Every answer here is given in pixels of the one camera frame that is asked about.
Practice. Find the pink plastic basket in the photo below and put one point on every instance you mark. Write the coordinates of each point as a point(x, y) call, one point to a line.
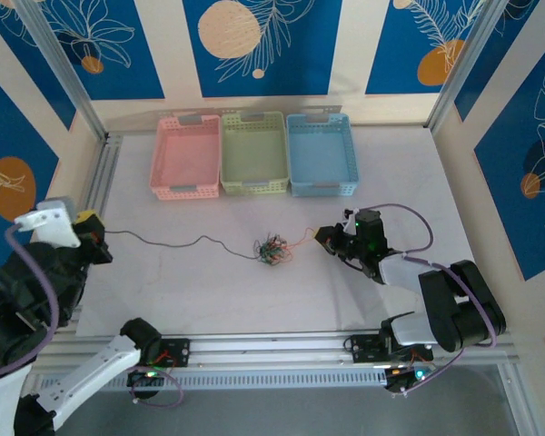
point(186, 159)

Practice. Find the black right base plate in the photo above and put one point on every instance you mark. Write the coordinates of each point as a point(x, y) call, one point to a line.
point(363, 347)

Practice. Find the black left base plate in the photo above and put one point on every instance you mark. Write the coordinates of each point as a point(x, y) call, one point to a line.
point(179, 347)

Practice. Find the aluminium side rail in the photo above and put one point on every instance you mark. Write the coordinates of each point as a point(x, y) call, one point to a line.
point(513, 399)
point(101, 191)

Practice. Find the right base circuit board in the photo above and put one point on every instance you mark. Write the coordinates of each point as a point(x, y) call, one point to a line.
point(402, 379)

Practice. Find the green plastic basket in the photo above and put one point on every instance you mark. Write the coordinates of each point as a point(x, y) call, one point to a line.
point(254, 154)

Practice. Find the left base circuit board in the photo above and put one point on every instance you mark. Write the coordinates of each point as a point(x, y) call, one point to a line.
point(145, 379)

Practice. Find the grey metal panel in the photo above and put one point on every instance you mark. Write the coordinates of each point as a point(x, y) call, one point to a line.
point(277, 413)

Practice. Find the base circuit board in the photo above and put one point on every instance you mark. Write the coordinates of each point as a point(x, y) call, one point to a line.
point(402, 379)
point(145, 379)

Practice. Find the aluminium frame post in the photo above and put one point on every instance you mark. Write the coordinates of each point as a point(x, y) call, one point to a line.
point(458, 68)
point(63, 68)

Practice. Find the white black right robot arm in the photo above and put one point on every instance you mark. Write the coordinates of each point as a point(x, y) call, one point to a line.
point(445, 300)

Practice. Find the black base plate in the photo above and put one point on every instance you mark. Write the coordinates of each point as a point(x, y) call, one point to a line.
point(363, 347)
point(179, 347)

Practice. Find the blue plastic basket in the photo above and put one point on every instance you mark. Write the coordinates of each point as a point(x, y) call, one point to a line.
point(322, 154)

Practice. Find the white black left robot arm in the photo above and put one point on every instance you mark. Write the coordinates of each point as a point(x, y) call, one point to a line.
point(100, 363)

